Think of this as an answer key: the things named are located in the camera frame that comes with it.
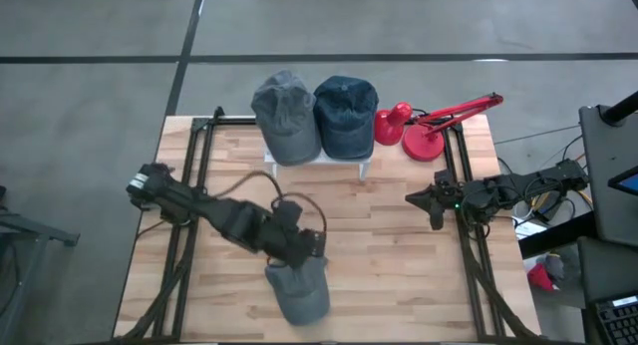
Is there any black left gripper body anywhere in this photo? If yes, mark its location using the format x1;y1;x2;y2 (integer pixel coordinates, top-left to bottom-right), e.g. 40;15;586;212
271;218;330;270

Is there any grey metal stand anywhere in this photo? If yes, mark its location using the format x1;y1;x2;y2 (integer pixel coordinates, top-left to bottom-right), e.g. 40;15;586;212
0;207;81;345

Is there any black bar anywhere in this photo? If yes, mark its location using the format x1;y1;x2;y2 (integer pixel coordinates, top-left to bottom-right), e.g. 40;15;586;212
517;209;599;260

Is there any red cloth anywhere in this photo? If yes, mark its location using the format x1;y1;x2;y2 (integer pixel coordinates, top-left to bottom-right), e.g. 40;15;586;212
526;262;557;292

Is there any dark blue denim cap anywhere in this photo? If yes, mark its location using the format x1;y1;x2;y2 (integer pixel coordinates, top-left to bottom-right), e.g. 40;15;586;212
312;75;380;161

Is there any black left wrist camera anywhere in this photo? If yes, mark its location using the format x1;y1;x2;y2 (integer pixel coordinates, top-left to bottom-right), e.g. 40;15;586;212
271;198;304;232

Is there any black keyboard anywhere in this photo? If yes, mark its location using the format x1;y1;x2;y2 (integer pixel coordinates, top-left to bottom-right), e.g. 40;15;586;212
592;294;638;345

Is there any white perforated metal shelf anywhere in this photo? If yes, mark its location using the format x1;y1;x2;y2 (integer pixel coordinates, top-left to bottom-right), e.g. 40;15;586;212
262;148;374;181

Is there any black power box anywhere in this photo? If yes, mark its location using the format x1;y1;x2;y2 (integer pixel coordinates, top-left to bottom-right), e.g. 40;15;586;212
530;204;555;225

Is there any white paper sheet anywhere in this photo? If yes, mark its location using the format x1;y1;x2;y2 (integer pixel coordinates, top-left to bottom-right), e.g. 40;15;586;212
512;217;548;241

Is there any red desk lamp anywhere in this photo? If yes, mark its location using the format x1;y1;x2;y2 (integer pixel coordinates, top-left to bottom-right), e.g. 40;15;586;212
373;92;505;163

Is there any yellow cable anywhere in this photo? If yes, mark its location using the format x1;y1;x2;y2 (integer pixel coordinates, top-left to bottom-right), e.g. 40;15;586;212
530;155;594;211

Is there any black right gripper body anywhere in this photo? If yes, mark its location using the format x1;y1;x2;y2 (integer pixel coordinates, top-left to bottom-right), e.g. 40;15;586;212
432;181;469;216

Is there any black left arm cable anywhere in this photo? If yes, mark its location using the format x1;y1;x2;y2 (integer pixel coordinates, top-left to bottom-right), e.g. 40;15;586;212
211;170;329;236

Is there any grey baseball cap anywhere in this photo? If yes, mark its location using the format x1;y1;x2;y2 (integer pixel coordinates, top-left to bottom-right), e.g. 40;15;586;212
249;69;323;168
263;257;332;327

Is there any black pole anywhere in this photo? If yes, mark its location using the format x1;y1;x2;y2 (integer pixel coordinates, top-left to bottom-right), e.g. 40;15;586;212
600;90;638;127

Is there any grey cart top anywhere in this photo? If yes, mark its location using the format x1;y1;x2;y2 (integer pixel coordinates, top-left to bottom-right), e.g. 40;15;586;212
579;104;638;249

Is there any black aluminium frame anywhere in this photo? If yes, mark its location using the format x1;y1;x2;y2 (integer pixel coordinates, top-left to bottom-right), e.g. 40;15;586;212
117;105;547;344

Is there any grey floor cable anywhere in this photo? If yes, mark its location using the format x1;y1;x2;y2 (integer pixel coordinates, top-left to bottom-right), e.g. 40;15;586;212
495;124;582;146

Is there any tablet with blue screen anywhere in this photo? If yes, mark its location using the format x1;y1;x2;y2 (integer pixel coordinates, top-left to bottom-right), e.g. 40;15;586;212
607;166;638;196

